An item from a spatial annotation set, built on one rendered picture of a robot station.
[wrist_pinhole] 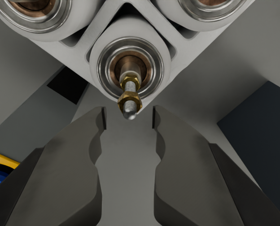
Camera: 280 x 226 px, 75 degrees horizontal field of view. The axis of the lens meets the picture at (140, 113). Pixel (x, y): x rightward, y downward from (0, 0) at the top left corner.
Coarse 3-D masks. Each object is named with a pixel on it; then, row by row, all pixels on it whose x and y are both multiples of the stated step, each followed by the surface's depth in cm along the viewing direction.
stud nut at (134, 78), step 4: (124, 76) 17; (128, 76) 17; (132, 76) 17; (136, 76) 17; (124, 80) 17; (128, 80) 17; (132, 80) 17; (136, 80) 17; (120, 84) 17; (124, 84) 17; (136, 84) 17; (124, 88) 17; (136, 88) 17
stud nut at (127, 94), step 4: (124, 92) 14; (128, 92) 14; (132, 92) 14; (136, 92) 14; (120, 96) 14; (124, 96) 14; (128, 96) 14; (132, 96) 14; (136, 96) 14; (120, 100) 14; (124, 100) 14; (132, 100) 14; (136, 100) 14; (140, 100) 14; (120, 104) 14; (136, 104) 14; (140, 104) 14; (120, 108) 14; (136, 108) 14; (140, 108) 14
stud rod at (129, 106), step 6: (126, 84) 17; (132, 84) 16; (126, 90) 16; (132, 90) 15; (126, 102) 14; (132, 102) 14; (126, 108) 13; (132, 108) 13; (126, 114) 13; (132, 114) 13
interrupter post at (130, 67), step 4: (124, 64) 20; (128, 64) 19; (132, 64) 19; (136, 64) 20; (124, 68) 19; (128, 68) 18; (132, 68) 18; (136, 68) 19; (124, 72) 18; (128, 72) 18; (132, 72) 18; (136, 72) 18; (120, 76) 18; (140, 76) 18; (120, 80) 18; (140, 80) 18; (140, 84) 18
